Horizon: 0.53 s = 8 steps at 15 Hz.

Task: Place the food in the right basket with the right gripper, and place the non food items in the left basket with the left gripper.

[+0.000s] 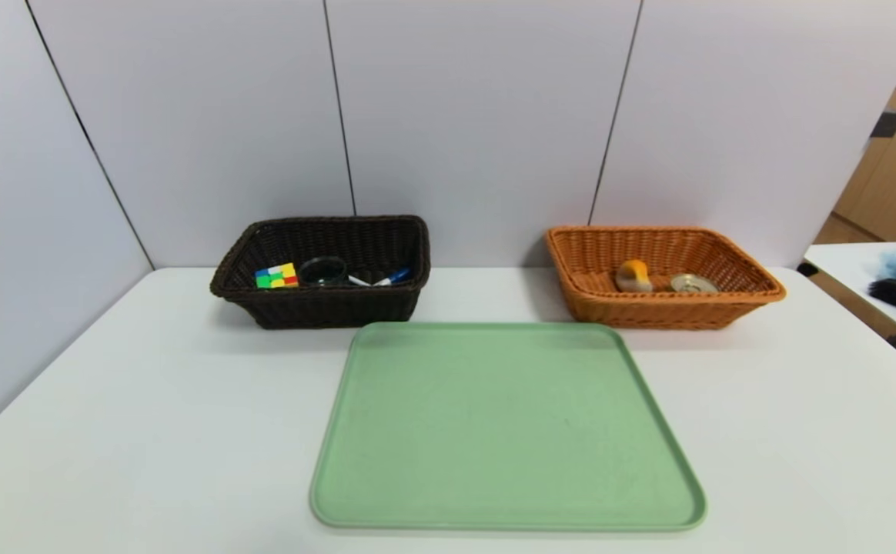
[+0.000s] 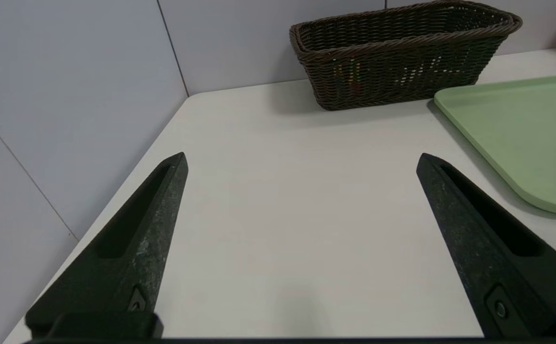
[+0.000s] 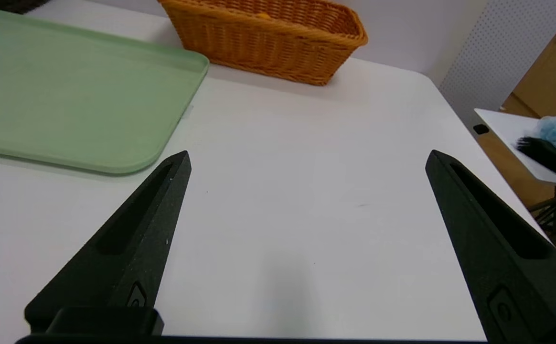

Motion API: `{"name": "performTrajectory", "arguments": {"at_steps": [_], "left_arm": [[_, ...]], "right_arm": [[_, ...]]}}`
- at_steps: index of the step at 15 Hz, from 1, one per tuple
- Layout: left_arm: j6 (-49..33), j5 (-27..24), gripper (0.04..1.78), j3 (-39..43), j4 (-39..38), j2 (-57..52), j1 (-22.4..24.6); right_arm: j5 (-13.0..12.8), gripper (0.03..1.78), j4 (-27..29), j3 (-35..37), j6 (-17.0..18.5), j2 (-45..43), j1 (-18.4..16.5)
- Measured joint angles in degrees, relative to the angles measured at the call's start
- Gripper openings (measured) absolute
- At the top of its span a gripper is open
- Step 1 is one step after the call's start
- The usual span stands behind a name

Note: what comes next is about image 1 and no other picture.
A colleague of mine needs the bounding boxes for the glass cup with black holder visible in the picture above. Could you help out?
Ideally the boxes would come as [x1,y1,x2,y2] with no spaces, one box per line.
[298,256,350,289]

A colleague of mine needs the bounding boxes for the colourful puzzle cube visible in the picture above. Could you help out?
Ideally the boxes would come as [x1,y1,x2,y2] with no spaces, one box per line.
[255,263,299,290]

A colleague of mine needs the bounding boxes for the white bun with orange top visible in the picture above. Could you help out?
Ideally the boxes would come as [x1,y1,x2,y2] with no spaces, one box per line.
[615,259,654,293]

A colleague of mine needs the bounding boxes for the gold lid food can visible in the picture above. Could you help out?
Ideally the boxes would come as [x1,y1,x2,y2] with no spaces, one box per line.
[670,273,720,294]

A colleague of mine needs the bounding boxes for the dark brown wicker basket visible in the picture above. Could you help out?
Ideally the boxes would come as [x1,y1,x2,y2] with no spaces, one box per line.
[210,215,431,330]

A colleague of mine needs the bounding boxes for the orange wicker basket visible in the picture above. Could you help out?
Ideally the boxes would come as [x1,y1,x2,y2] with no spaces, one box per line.
[546,225,787,330]

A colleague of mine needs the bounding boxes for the light green plastic tray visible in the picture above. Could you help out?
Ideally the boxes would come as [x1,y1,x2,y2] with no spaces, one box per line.
[309,322,707,532]

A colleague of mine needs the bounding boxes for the white side table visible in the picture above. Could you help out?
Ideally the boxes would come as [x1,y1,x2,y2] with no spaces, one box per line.
[804,242,896,362]

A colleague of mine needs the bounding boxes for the wooden cabinet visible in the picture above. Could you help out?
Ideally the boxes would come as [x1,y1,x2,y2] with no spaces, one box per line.
[814,15,896,243]

